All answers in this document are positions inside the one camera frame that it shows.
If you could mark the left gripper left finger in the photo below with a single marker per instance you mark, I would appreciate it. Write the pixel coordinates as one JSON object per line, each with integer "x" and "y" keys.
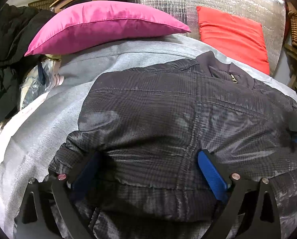
{"x": 35, "y": 218}

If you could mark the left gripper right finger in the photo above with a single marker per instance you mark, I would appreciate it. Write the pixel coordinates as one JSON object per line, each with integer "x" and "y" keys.
{"x": 254, "y": 200}

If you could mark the silver foil insulation mat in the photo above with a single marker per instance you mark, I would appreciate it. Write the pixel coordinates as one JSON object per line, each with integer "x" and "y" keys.
{"x": 271, "y": 14}

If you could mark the black clothing pile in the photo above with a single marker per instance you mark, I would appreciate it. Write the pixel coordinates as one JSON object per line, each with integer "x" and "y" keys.
{"x": 18, "y": 27}

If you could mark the clear plastic bag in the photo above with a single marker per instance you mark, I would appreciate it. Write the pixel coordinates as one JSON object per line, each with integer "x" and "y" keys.
{"x": 41, "y": 79}

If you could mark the red-orange pillow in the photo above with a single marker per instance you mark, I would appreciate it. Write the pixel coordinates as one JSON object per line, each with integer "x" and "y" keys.
{"x": 236, "y": 37}

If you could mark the dark plaid jacket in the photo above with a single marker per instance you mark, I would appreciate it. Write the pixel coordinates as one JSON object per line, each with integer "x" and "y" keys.
{"x": 146, "y": 126}

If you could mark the grey bed sheet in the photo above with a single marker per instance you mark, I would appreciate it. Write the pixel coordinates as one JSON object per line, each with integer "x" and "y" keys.
{"x": 35, "y": 144}

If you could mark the magenta pillow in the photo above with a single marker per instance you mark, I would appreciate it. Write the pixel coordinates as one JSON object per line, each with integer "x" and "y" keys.
{"x": 93, "y": 23}

